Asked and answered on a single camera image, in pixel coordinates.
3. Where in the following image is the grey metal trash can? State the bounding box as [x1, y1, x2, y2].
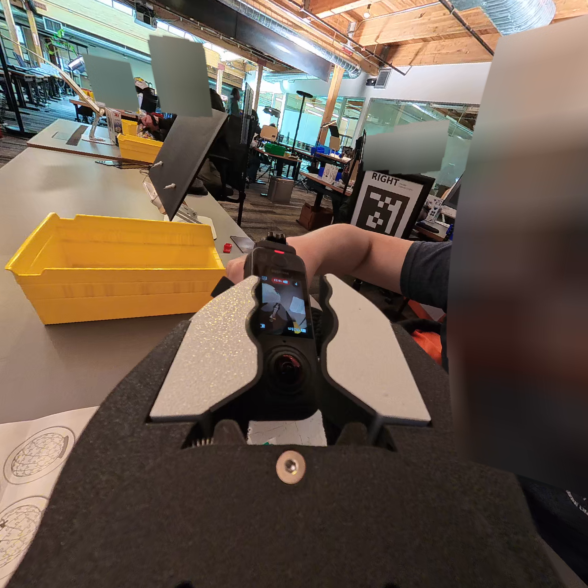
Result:
[268, 176, 295, 205]

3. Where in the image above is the white instruction leaflet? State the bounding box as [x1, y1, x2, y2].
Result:
[0, 406, 99, 577]

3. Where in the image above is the black office chair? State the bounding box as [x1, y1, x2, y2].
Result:
[202, 115, 249, 228]

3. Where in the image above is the long spiral ventilation duct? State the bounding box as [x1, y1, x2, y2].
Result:
[264, 18, 366, 81]

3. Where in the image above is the orange black bag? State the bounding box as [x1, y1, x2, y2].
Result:
[410, 316, 450, 366]

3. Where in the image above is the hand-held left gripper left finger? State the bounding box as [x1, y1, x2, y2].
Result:
[148, 275, 262, 423]

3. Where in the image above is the yellow plastic bin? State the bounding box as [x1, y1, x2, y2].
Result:
[117, 120, 164, 164]
[6, 212, 227, 325]

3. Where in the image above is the brown cardboard box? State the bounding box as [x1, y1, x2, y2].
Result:
[298, 202, 334, 231]

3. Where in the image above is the black screen with square pattern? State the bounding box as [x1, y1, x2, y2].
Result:
[350, 170, 436, 240]

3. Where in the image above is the person's right forearm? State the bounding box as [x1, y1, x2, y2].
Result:
[317, 224, 416, 297]

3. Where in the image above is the person's right hand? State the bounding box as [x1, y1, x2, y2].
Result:
[226, 232, 322, 283]

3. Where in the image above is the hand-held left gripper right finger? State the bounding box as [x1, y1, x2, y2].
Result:
[319, 274, 432, 426]

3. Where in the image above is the wide silver ventilation duct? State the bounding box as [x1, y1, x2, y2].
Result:
[452, 0, 557, 36]

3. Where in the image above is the black floor lamp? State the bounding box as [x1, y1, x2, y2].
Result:
[295, 90, 317, 154]

